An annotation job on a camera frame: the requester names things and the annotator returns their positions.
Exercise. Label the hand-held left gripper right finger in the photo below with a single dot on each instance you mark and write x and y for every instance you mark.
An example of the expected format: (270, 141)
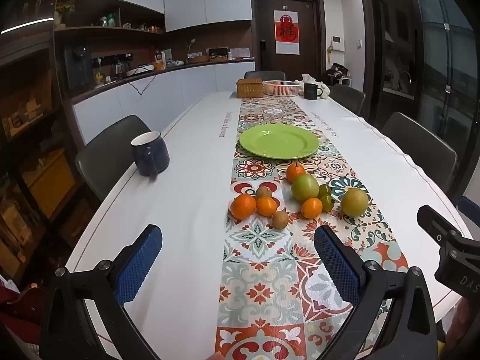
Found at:
(337, 266)

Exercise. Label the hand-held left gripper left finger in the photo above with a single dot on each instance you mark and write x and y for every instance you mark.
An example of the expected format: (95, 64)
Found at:
(138, 266)

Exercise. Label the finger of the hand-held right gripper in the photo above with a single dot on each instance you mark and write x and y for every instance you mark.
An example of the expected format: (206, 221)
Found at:
(431, 221)

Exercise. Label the small green tangerine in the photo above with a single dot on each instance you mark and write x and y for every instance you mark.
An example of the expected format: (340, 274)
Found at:
(324, 189)
(327, 203)

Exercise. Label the large yellowish green pomelo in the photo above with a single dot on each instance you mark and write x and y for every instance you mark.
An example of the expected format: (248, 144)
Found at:
(354, 202)

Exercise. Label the orange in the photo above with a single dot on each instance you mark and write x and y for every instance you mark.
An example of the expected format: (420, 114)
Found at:
(243, 206)
(295, 172)
(311, 207)
(266, 206)

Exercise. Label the brown kiwi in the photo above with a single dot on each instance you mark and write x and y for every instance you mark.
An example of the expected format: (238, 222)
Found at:
(280, 219)
(263, 192)

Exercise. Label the green plate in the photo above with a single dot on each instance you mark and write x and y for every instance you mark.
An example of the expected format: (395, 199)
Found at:
(279, 141)

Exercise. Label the grey chair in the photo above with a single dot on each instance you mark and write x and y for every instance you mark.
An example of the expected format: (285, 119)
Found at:
(264, 75)
(348, 97)
(420, 146)
(105, 146)

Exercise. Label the white tablecloth with patterned centre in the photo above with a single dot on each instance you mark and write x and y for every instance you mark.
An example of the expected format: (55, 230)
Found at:
(195, 195)

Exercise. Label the dark blue mug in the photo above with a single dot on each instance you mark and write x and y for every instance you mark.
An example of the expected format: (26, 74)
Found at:
(150, 155)

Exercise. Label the metal faucet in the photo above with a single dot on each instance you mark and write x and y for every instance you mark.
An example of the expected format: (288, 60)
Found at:
(407, 78)

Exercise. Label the glass display cabinet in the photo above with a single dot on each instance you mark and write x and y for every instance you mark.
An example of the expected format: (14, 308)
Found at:
(33, 157)

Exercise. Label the glass sliding door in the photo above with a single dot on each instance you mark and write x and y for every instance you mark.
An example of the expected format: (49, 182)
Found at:
(431, 63)

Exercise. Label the white stool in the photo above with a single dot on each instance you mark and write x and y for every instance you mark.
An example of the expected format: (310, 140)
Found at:
(343, 81)

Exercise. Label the clear glass dish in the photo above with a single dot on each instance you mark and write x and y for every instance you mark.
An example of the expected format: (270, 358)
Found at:
(273, 111)

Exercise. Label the black mug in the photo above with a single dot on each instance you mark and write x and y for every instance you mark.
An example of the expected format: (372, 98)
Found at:
(311, 91)

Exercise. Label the dark bag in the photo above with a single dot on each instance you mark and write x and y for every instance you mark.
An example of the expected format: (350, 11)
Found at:
(337, 70)

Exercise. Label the white lower cabinets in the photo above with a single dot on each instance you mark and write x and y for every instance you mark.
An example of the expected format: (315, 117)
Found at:
(187, 86)

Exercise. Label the small yellow toy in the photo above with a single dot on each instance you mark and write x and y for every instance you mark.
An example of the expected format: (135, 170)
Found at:
(99, 78)

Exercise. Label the wicker box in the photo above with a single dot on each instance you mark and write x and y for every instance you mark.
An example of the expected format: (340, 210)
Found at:
(249, 88)

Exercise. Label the glass kettle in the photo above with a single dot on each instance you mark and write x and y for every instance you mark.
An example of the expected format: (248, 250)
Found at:
(120, 68)

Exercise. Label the white intercom panel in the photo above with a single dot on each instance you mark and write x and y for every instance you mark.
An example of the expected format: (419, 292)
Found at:
(338, 43)

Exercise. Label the black water dispenser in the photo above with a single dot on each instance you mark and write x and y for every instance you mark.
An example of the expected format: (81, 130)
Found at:
(77, 67)

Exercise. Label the white desk lamp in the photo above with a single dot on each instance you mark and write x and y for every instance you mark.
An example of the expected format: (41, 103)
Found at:
(190, 47)

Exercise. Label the black box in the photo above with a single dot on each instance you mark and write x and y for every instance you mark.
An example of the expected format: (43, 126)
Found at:
(218, 54)

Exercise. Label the white sign stand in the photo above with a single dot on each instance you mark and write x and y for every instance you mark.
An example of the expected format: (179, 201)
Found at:
(239, 52)

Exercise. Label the dark wooden door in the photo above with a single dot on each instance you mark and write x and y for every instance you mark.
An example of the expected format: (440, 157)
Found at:
(266, 37)

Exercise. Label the wooden wall shelf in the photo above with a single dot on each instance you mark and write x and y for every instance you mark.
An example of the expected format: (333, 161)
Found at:
(108, 30)

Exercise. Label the red and white wall calendar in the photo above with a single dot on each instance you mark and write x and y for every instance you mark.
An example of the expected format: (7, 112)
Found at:
(285, 32)

